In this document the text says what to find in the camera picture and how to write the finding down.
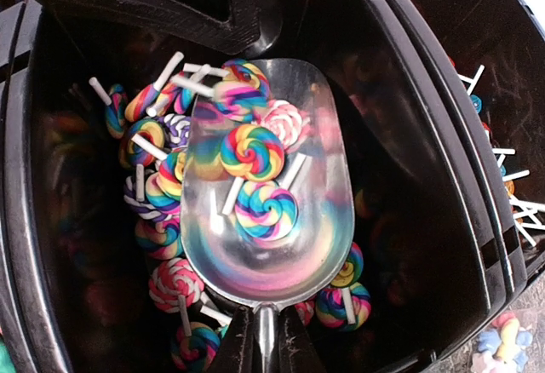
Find black bin with small candies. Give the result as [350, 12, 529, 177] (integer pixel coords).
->
[1, 0, 507, 372]

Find silver metal scoop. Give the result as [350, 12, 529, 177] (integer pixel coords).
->
[181, 58, 354, 372]

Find pile of lollipops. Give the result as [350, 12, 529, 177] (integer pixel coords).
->
[449, 55, 544, 251]

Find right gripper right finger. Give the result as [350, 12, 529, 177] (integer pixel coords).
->
[278, 307, 325, 373]

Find clear plastic jar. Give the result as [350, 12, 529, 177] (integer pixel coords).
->
[470, 311, 533, 373]

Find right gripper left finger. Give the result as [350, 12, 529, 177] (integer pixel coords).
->
[212, 307, 261, 373]

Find black bin with lollipops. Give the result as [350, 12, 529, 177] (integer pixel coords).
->
[361, 0, 545, 297]

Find pile of small candies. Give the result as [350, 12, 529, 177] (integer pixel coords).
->
[89, 52, 371, 372]

